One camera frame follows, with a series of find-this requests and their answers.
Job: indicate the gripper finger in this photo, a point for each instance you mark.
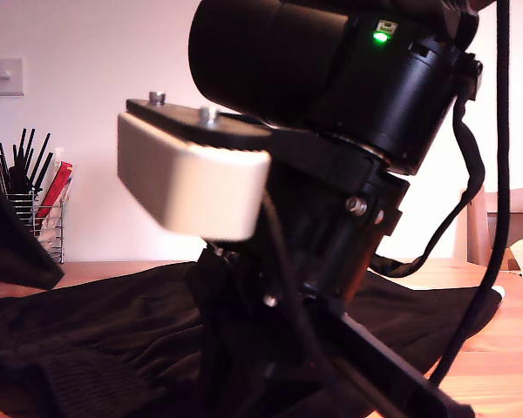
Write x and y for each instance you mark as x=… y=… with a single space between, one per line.
x=8 y=244
x=300 y=383
x=235 y=348

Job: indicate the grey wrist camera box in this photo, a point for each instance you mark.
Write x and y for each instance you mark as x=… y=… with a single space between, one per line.
x=192 y=187

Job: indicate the red paper packet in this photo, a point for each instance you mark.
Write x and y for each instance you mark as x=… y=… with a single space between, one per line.
x=56 y=187

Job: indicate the white wall light switch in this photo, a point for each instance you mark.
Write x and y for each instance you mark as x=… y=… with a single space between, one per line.
x=8 y=78

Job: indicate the black shorts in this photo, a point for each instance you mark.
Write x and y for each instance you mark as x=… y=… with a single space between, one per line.
x=113 y=313

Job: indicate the white plastic wrapper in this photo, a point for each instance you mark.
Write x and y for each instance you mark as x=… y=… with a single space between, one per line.
x=51 y=233

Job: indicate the black chopstick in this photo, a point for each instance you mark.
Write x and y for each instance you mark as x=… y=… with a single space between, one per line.
x=29 y=160
x=22 y=143
x=15 y=157
x=44 y=171
x=29 y=146
x=40 y=159
x=4 y=159

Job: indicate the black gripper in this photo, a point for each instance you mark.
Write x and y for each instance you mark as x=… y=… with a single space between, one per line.
x=331 y=244

